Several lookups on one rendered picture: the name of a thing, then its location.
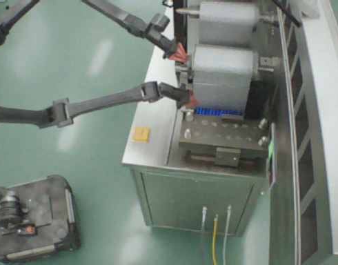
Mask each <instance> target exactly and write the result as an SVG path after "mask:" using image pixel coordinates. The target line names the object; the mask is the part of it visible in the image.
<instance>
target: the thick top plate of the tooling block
mask: <svg viewBox="0 0 338 265"><path fill-rule="evenodd" d="M192 116H193V120H192V121H187V120H186V119H185V117H186V112H184V113H183V116H182V124H181V130H180V134H179V141H178V144H179V149H180V150H196V151H201V152H207V153H216V152H217V147H221V148H232V149H240V156H245V157H260V158H266V159H269V139H268V135H269V132H270V122H269V121H267V128H266V129H261V128H260V127H259V124H260V122H261V120H254V119H243V122H238V121H223V120H221V116H218V115H199V114H193V115H192ZM187 128H190V129H191V130H192V135H193V136H192V139H186V138H185V136H184V135H185V131H186V130H187ZM263 136H267V139H268V143H267V146H266V147H261V146H260V145H259V141H260V140H261V138H262V137H263Z"/></svg>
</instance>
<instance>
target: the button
mask: <svg viewBox="0 0 338 265"><path fill-rule="evenodd" d="M149 132H150V128H146V127H140V126H135V130H134V133H133V136H132V140H135V141H146V142H147V140H148V135H149Z"/></svg>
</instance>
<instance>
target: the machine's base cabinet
mask: <svg viewBox="0 0 338 265"><path fill-rule="evenodd" d="M130 172H131V174H132V178H133V183H134V186H135V190H136V192H137V197H138V199H139V205H140V207H141V212H142V214H143V218H144V221H145V223H146V226H150V227H155V228H167V229H171V230H184V231H188V232H193V233H200V232H201V223H202V216H203V215H202V211H203V210H205V211H206V212H207V215H206V218H205V224H204V233H205V234H209V235H211V234H214V229H215V221H214V218H217V224H216V229H215V234H216V235H221V236H222V235H225V234H226V226H227V219H228V213H227V210H228V209H230V210H231V213H230V216H229V223H228V232H227V236H229V237H241V236H242V235H243V232H244V231H245V229H246V227H247V223H248V222H249V219H250V217H251V216H252V212H253V210H254V209H255V206H256V205H257V202H258V199H259V196H260V194H261V192H262V190H263V187H264V185H265V183H263V182H257V181H244V180H238V179H224V178H218V177H204V176H199V175H184V174H179V173H169V172H163V171H158V170H143V169H138V168H130Z"/></svg>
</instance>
